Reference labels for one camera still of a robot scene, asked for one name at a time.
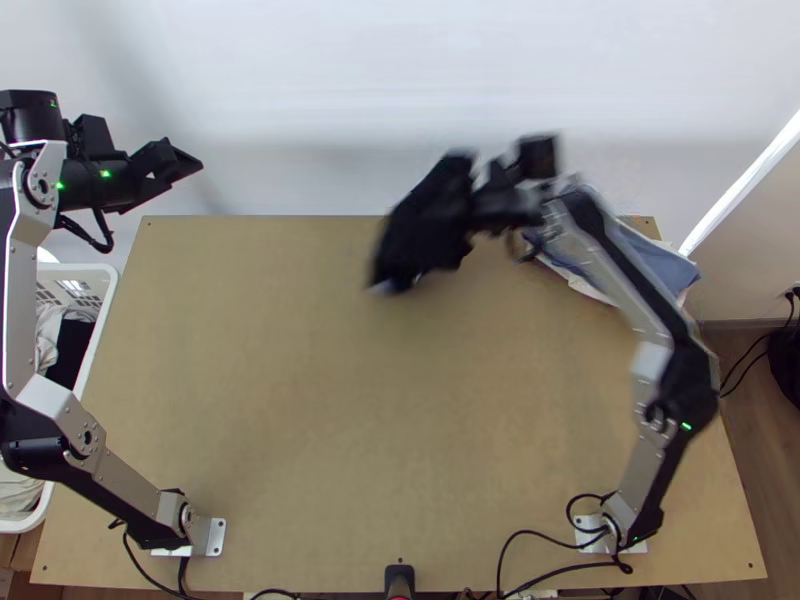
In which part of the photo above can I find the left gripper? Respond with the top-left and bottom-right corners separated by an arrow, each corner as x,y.
115,136 -> 205,213

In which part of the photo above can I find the dark t-shirt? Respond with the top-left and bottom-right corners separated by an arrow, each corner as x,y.
365,149 -> 484,296

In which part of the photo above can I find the pile of folded clothes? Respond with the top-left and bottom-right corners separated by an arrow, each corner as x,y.
517,176 -> 703,309

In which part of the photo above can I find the white laundry basket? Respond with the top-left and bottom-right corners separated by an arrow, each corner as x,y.
0,246 -> 121,534

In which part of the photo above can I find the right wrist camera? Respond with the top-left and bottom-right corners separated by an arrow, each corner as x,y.
513,132 -> 563,184

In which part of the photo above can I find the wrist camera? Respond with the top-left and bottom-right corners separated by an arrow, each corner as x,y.
67,114 -> 131,165
513,132 -> 563,184

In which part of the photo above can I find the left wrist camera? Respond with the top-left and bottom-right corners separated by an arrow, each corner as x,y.
67,114 -> 131,165

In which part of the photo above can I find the black cable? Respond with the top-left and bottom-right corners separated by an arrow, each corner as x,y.
57,211 -> 118,255
109,517 -> 195,596
718,332 -> 778,399
496,492 -> 634,598

